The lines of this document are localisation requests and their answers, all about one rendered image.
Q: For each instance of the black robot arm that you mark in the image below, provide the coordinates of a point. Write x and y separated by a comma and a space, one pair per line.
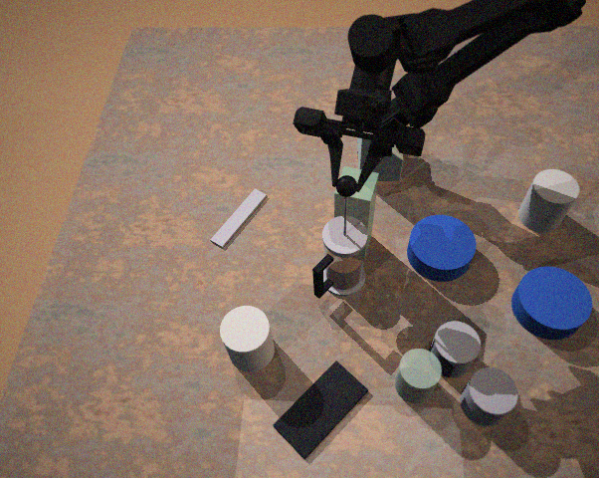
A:
421, 41

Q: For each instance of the light grey flat bar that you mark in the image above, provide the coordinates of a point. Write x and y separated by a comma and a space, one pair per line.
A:
238, 218

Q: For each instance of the grey cylinder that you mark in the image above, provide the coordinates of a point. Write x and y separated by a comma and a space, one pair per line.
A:
456, 345
547, 200
246, 334
488, 396

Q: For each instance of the french press coffee maker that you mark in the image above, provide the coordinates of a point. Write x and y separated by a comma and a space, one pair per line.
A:
341, 270

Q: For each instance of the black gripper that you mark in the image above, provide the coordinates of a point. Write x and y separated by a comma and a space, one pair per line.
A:
408, 140

